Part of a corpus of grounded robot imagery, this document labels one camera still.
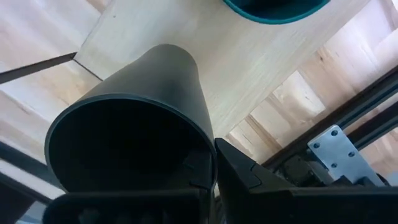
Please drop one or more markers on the dark teal cup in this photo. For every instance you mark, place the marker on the dark teal cup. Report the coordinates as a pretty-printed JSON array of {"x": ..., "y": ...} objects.
[{"x": 276, "y": 12}]

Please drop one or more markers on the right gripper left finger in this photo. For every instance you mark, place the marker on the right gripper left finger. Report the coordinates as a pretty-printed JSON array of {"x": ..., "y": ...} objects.
[{"x": 130, "y": 208}]

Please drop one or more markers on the black tapered cup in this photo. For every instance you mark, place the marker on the black tapered cup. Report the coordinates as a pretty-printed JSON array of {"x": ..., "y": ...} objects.
[{"x": 155, "y": 77}]

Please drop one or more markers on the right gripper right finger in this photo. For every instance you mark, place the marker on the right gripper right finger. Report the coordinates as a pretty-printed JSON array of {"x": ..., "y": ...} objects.
[{"x": 248, "y": 193}]

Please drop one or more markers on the black aluminium frame rail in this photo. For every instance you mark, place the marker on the black aluminium frame rail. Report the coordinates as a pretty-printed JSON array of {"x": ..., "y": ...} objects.
[{"x": 357, "y": 102}]

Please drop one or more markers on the silver metal bracket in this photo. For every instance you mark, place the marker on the silver metal bracket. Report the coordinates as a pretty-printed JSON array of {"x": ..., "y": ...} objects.
[{"x": 339, "y": 152}]

